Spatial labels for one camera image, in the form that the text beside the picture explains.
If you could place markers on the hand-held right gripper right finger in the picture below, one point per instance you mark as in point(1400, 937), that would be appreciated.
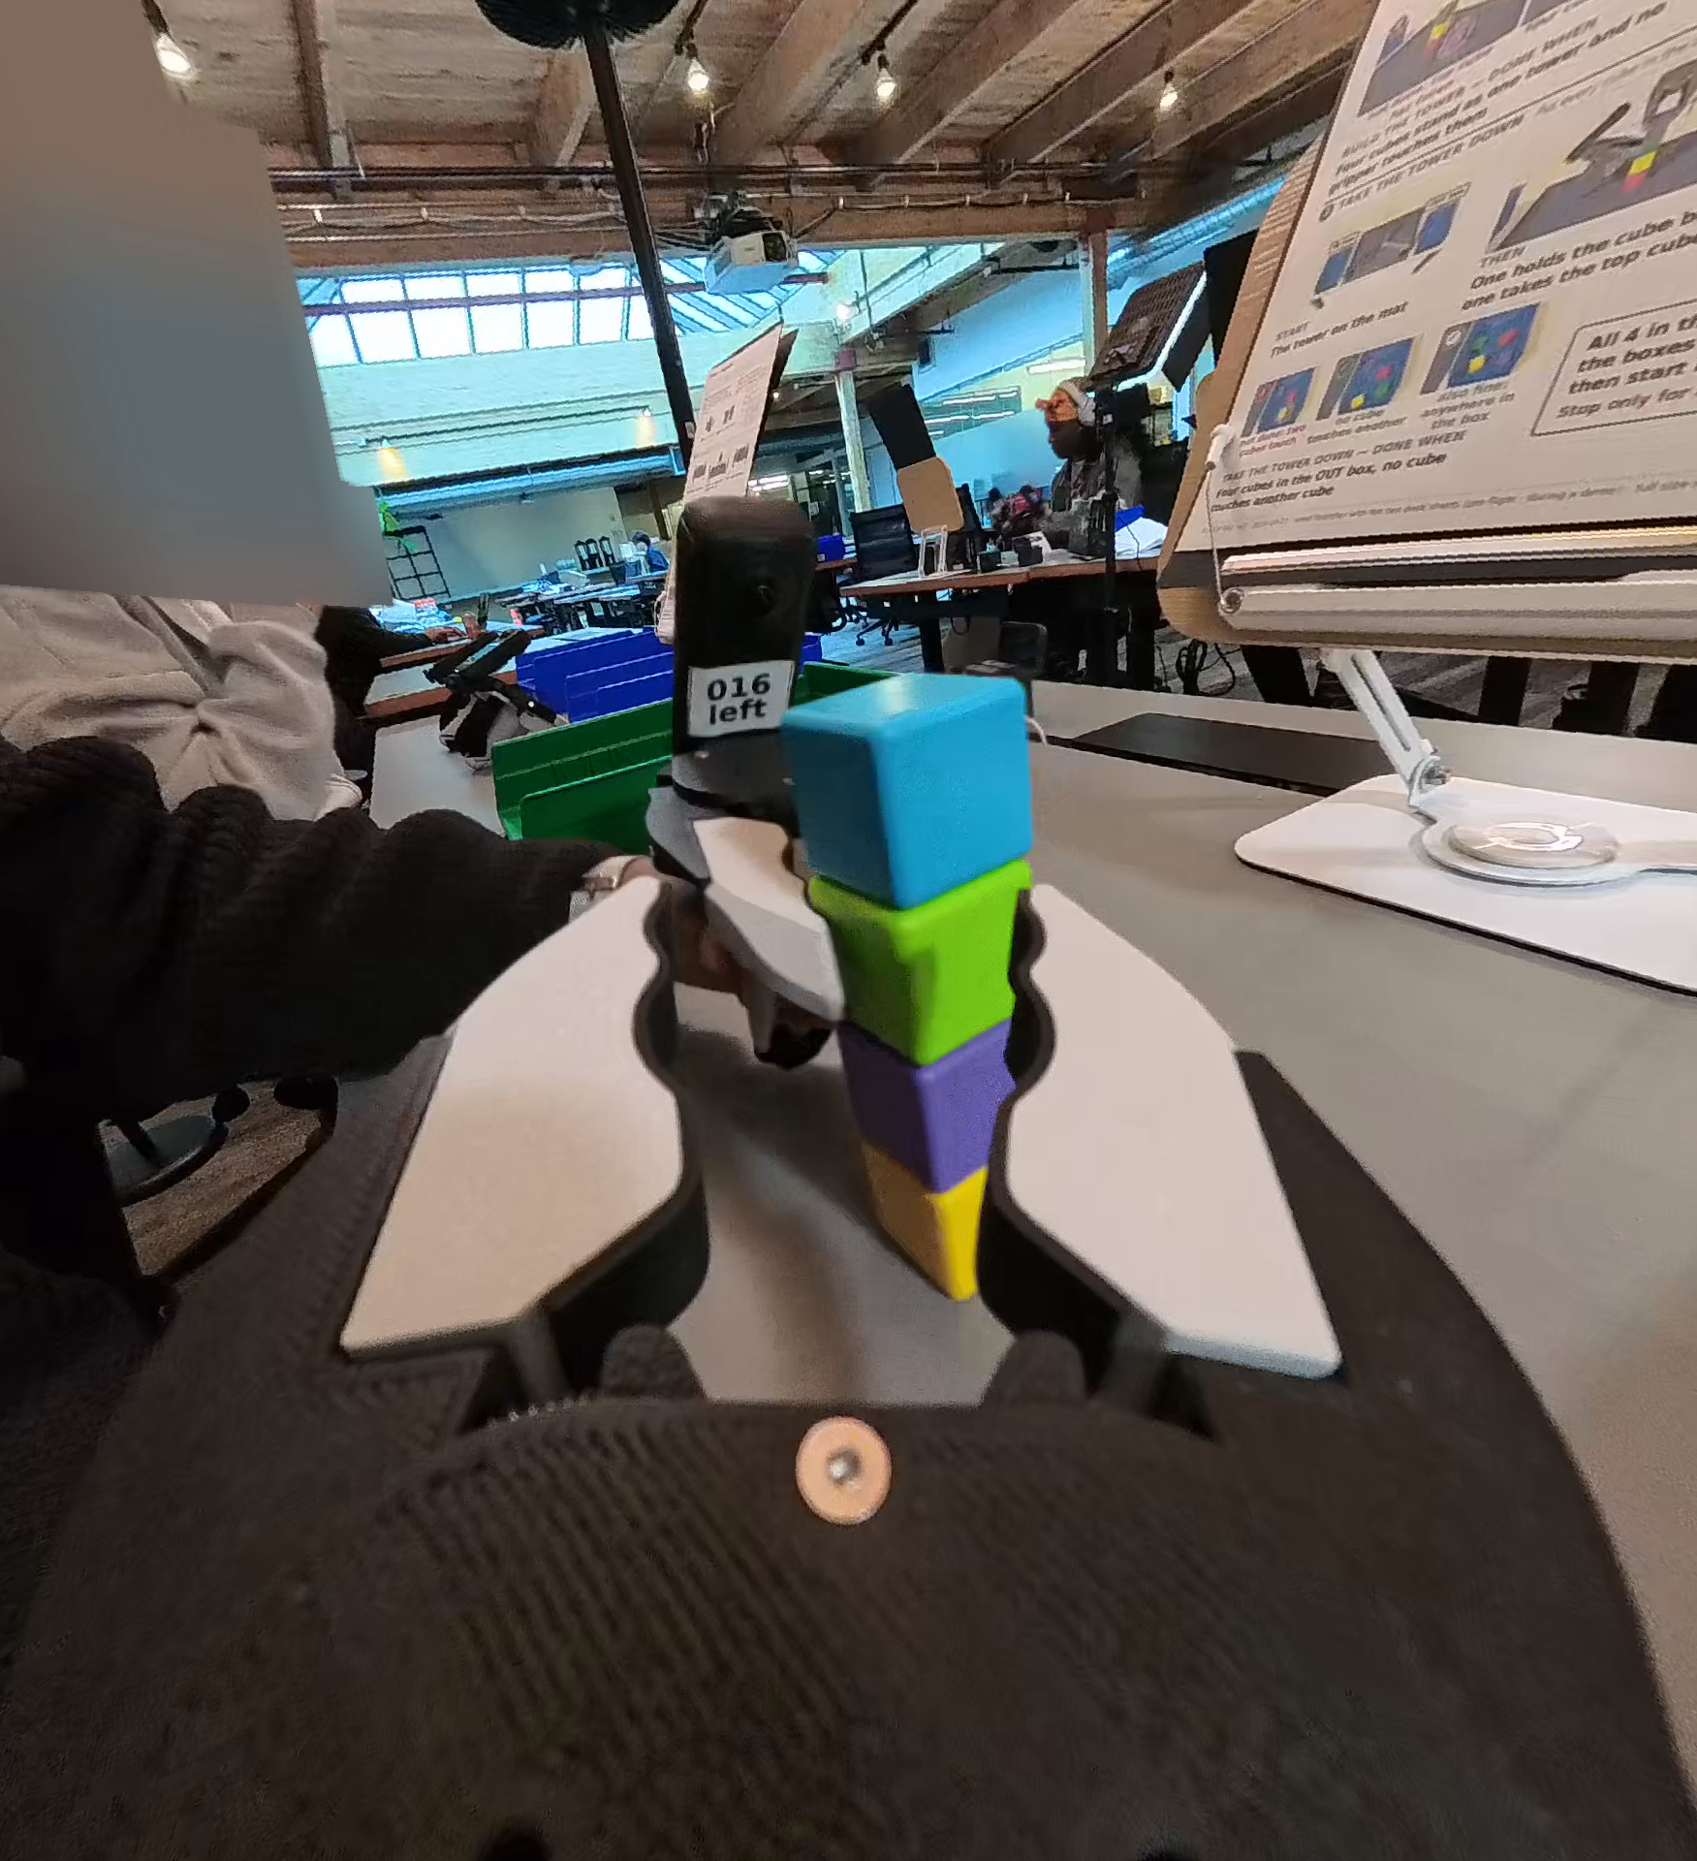
point(1168, 1179)

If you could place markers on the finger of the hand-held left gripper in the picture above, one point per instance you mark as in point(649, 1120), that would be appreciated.
point(774, 916)

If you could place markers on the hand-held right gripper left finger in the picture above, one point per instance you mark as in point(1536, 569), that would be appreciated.
point(528, 1162)

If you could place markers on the lime green cube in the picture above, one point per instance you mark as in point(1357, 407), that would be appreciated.
point(922, 960)

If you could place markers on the blue cube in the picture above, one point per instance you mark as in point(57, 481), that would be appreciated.
point(907, 787)

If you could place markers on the yellow cube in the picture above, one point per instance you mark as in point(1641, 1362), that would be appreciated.
point(936, 1220)

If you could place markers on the green plastic bin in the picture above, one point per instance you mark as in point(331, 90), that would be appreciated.
point(572, 787)

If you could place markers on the purple cube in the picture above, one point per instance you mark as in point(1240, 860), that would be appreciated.
point(930, 1105)

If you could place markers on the person's left forearm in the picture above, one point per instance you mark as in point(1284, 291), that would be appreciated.
point(283, 933)

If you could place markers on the grey desk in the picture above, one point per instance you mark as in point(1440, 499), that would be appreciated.
point(1517, 1162)

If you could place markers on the black desk panel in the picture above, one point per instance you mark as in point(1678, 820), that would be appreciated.
point(1226, 755)

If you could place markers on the black monitor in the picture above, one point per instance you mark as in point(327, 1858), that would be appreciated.
point(882, 542)

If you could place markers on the blue plastic bin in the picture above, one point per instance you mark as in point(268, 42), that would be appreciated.
point(593, 675)

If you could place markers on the beige wristwatch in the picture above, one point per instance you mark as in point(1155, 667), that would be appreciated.
point(612, 880)

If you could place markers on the wooden sign board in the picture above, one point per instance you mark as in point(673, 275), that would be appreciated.
point(732, 415)

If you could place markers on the long wooden table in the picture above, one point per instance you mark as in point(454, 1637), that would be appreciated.
point(978, 575)

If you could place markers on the black power cube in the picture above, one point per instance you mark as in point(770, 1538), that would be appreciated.
point(992, 671)

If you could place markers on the white ceiling projector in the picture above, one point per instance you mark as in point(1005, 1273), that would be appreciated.
point(751, 261)

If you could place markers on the black office chair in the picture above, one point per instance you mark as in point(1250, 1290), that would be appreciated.
point(181, 1150)

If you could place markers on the black pole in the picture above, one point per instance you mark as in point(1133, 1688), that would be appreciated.
point(637, 220)

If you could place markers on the ceiling spot light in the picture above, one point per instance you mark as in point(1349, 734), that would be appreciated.
point(171, 56)
point(1167, 90)
point(696, 71)
point(885, 82)

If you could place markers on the person's dark clothing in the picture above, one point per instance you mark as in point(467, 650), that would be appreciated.
point(7, 1380)

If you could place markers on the printed paper sheet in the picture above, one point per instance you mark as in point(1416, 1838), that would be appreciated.
point(1517, 291)

